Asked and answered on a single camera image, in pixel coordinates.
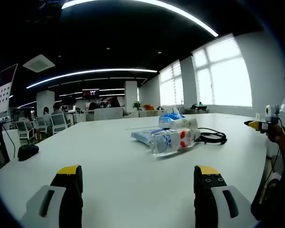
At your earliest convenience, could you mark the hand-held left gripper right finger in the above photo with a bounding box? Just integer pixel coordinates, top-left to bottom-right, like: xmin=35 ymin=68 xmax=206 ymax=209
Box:
xmin=193 ymin=165 xmax=261 ymax=228

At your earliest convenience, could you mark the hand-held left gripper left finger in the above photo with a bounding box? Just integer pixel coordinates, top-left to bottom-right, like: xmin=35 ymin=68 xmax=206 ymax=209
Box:
xmin=19 ymin=165 xmax=84 ymax=228

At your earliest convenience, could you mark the black cable tabletop item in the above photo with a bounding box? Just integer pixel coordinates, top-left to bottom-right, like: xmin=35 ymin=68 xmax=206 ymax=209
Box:
xmin=194 ymin=127 xmax=228 ymax=146

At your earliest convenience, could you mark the black rounded tabletop item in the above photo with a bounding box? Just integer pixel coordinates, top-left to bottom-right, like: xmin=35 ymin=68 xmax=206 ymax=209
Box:
xmin=17 ymin=143 xmax=40 ymax=162

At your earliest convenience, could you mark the white paper cup tabletop item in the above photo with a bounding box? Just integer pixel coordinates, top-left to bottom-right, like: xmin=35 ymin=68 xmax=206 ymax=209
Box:
xmin=169 ymin=117 xmax=200 ymax=131

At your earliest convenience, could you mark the clear water bottle tabletop item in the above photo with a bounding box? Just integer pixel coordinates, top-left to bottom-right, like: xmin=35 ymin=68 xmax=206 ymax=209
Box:
xmin=149 ymin=127 xmax=202 ymax=157

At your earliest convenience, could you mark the blue tissue pack tabletop item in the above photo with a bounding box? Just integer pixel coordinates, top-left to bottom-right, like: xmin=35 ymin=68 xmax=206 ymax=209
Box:
xmin=158 ymin=106 xmax=186 ymax=129

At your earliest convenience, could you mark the blue packet tabletop item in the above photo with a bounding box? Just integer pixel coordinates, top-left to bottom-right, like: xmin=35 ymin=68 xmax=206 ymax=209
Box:
xmin=130 ymin=129 xmax=173 ymax=146

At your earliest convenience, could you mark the person's right hand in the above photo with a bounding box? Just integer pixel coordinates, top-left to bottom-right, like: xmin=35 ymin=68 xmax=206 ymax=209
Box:
xmin=266 ymin=123 xmax=285 ymax=143

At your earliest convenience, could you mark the wide white window blind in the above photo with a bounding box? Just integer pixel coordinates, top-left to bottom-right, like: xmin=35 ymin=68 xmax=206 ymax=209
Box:
xmin=191 ymin=32 xmax=253 ymax=108

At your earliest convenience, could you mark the white table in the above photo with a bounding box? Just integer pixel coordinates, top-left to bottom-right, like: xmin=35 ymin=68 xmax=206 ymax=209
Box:
xmin=0 ymin=113 xmax=270 ymax=228

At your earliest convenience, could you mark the white mesh office chair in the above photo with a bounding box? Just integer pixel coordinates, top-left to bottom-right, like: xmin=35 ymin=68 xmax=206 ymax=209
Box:
xmin=15 ymin=120 xmax=36 ymax=143
xmin=50 ymin=113 xmax=72 ymax=131
xmin=35 ymin=116 xmax=53 ymax=136

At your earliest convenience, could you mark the narrow white window blind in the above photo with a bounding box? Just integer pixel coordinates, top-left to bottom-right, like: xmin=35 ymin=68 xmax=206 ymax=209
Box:
xmin=158 ymin=59 xmax=185 ymax=106

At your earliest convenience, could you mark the hanging display screen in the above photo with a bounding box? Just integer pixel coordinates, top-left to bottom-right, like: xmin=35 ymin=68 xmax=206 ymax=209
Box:
xmin=82 ymin=88 xmax=101 ymax=100

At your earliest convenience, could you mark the large dark monitor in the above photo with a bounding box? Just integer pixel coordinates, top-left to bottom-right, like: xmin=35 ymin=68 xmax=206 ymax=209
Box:
xmin=0 ymin=63 xmax=19 ymax=124

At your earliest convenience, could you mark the long curved ceiling light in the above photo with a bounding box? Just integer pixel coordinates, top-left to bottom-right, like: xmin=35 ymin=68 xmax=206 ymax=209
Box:
xmin=61 ymin=0 xmax=219 ymax=38
xmin=26 ymin=68 xmax=158 ymax=89

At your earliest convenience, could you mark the ceiling air conditioner unit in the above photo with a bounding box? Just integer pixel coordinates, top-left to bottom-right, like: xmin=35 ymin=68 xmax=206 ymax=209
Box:
xmin=22 ymin=54 xmax=56 ymax=73

